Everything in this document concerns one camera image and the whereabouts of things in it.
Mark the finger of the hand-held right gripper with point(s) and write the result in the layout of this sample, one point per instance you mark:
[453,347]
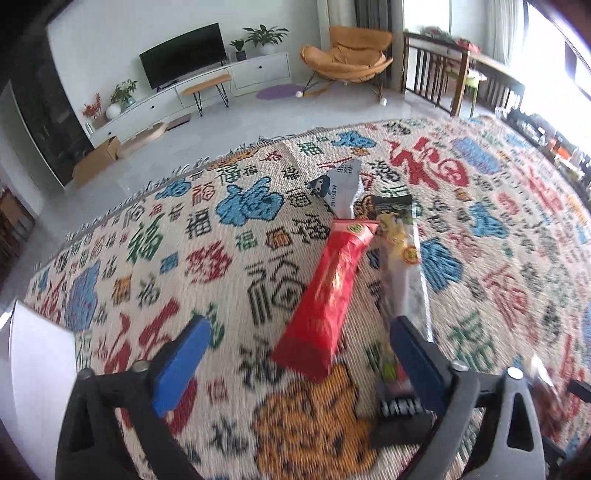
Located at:
[581,390]

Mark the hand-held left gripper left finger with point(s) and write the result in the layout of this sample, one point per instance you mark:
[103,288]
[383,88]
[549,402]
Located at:
[180,364]

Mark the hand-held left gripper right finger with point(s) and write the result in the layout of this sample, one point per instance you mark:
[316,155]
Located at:
[418,364]

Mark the long clear snack packet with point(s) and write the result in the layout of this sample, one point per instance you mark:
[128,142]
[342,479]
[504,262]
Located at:
[401,286]

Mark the red snack packet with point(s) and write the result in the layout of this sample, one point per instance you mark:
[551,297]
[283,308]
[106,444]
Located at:
[328,295]

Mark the clear brown snack packet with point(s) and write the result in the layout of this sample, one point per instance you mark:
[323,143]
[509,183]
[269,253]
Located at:
[547,401]

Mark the printed blanket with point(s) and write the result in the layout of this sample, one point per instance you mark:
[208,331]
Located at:
[277,230]

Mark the silver snack packet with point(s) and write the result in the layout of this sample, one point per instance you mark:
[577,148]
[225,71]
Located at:
[339,189]

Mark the cardboard box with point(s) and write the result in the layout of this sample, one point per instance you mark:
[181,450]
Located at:
[94,159]

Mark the wooden oval tray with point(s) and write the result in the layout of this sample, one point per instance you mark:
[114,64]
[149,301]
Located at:
[143,137]

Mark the grey flat mat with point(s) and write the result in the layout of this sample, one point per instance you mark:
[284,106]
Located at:
[178,122]

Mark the dark objects pile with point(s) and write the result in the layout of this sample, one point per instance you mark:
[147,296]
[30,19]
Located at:
[549,138]

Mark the red flowers in vase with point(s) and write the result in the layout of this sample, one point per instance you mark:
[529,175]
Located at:
[94,110]

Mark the green plant in white vase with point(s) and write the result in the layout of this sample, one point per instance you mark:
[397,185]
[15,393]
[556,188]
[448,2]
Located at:
[121,97]

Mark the small wooden bench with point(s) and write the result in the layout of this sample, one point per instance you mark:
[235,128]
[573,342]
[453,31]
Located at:
[205,83]

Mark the tall black cabinet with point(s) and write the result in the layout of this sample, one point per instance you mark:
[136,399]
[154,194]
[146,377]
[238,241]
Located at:
[46,115]

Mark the green stool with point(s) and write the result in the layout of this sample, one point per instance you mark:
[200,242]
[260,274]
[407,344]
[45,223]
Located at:
[474,84]

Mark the purple round mat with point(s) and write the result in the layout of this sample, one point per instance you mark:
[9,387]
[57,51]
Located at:
[277,92]

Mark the dark wooden railing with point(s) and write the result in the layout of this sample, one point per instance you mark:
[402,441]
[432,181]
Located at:
[431,69]

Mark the white television cabinet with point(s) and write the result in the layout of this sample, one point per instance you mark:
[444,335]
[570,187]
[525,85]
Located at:
[258,69]

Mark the black television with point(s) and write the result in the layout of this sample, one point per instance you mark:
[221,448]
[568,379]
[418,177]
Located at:
[184,48]

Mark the orange lounge chair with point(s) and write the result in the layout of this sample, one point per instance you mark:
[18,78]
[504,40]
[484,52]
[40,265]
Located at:
[344,55]

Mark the small green potted plant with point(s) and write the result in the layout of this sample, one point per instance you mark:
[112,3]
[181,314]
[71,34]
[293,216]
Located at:
[238,50]

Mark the large green potted plant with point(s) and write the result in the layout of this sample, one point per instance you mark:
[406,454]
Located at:
[265,39]

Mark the white sheer curtain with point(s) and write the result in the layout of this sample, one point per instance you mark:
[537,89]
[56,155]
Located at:
[498,27]

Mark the grey curtain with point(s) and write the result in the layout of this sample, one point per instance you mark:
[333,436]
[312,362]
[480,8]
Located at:
[378,14]

